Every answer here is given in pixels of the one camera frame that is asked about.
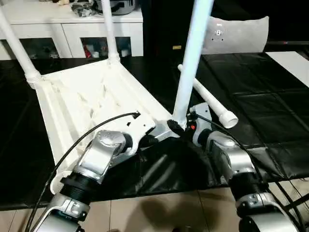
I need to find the white plastic table leg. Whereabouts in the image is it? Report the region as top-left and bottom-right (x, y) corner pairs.
(0, 4), (42, 83)
(100, 0), (121, 65)
(177, 63), (239, 130)
(172, 0), (216, 131)

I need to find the white plastic table top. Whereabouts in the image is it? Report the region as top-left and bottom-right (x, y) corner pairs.
(27, 56), (192, 197)

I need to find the black quilted mat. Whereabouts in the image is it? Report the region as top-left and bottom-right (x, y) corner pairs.
(0, 51), (309, 211)

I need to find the grey cushion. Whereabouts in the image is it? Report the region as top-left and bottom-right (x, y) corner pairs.
(201, 15), (270, 56)

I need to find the black cabinet with gold label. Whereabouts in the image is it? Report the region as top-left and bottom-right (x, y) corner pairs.
(141, 0), (212, 58)

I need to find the white flat panel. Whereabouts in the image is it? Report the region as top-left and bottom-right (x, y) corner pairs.
(265, 50), (309, 89)

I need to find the grey helmet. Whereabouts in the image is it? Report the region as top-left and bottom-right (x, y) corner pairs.
(96, 0), (136, 16)

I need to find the white sideboard with glass doors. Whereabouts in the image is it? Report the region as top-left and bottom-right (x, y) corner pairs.
(0, 6), (145, 60)

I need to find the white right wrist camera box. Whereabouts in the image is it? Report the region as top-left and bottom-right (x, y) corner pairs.
(189, 102), (213, 148)

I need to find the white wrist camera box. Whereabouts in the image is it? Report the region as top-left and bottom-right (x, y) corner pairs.
(189, 102), (213, 148)
(117, 115), (157, 157)

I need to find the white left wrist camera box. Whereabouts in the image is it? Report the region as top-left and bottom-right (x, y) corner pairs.
(117, 115), (157, 157)

